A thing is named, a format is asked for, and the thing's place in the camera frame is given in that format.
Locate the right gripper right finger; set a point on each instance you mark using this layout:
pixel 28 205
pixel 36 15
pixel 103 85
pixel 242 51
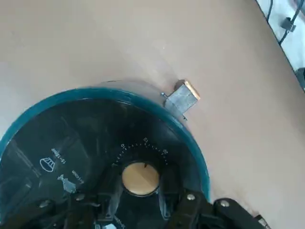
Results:
pixel 202 214

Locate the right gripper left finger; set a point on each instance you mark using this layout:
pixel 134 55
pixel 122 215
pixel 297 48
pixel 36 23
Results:
pixel 78 210

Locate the green air fryer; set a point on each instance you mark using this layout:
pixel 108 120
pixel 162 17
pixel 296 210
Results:
pixel 71 143

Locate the round wooden fryer knob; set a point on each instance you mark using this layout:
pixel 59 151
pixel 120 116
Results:
pixel 140 179

